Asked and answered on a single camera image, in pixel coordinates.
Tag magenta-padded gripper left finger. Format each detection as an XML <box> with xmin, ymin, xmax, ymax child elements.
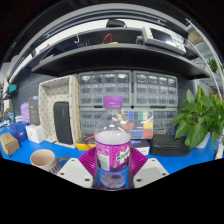
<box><xmin>56</xmin><ymin>146</ymin><xmax>101</xmax><ymax>190</ymax></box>

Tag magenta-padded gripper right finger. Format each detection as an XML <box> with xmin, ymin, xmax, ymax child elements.
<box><xmin>126</xmin><ymin>146</ymin><xmax>170</xmax><ymax>190</ymax></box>

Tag clear bottle purple cap label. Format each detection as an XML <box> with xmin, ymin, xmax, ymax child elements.
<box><xmin>94</xmin><ymin>94</ymin><xmax>132</xmax><ymax>191</ymax></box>

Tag black box with white label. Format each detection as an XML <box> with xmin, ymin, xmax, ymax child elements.
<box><xmin>130</xmin><ymin>139</ymin><xmax>151</xmax><ymax>157</ymax></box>

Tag yellow multimeter with red leads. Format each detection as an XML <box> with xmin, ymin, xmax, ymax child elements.
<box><xmin>75</xmin><ymin>134</ymin><xmax>98</xmax><ymax>152</ymax></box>

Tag black flat case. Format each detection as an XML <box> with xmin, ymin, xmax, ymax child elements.
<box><xmin>149</xmin><ymin>133</ymin><xmax>192</xmax><ymax>157</ymax></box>

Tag beige ceramic mug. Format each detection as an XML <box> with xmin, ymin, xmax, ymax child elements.
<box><xmin>29</xmin><ymin>148</ymin><xmax>70</xmax><ymax>175</ymax></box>

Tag clear box of coloured parts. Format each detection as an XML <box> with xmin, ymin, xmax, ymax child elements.
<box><xmin>117</xmin><ymin>109</ymin><xmax>154</xmax><ymax>140</ymax></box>

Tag black rectangular speaker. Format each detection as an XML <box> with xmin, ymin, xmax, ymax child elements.
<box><xmin>53</xmin><ymin>101</ymin><xmax>74</xmax><ymax>146</ymax></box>

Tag grey small-parts drawer cabinet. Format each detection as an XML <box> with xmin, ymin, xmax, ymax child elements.
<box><xmin>132</xmin><ymin>70</ymin><xmax>179</xmax><ymax>108</ymax></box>
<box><xmin>78</xmin><ymin>70</ymin><xmax>133</xmax><ymax>108</ymax></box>
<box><xmin>152</xmin><ymin>107</ymin><xmax>178</xmax><ymax>136</ymax></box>
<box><xmin>79</xmin><ymin>107</ymin><xmax>105</xmax><ymax>138</ymax></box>

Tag blue box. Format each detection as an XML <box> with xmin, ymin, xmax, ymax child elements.
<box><xmin>8</xmin><ymin>121</ymin><xmax>29</xmax><ymax>144</ymax></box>

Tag green potted plant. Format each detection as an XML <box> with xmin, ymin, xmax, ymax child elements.
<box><xmin>172</xmin><ymin>85</ymin><xmax>224</xmax><ymax>150</ymax></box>

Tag brown cardboard box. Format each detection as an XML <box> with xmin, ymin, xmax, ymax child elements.
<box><xmin>0</xmin><ymin>132</ymin><xmax>21</xmax><ymax>157</ymax></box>

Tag dark grey upright box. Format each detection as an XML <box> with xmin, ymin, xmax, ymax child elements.
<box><xmin>28</xmin><ymin>95</ymin><xmax>42</xmax><ymax>126</ymax></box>

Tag purple plastic bag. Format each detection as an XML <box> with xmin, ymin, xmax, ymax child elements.
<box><xmin>19</xmin><ymin>101</ymin><xmax>31</xmax><ymax>124</ymax></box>

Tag white perforated tray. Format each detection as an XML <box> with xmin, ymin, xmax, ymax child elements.
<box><xmin>38</xmin><ymin>75</ymin><xmax>82</xmax><ymax>149</ymax></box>

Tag dark grey shelf unit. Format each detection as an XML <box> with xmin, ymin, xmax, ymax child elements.
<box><xmin>8</xmin><ymin>18</ymin><xmax>211</xmax><ymax>80</ymax></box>

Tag white metal rack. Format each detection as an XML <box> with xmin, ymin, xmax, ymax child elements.
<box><xmin>184</xmin><ymin>18</ymin><xmax>224</xmax><ymax>101</ymax></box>

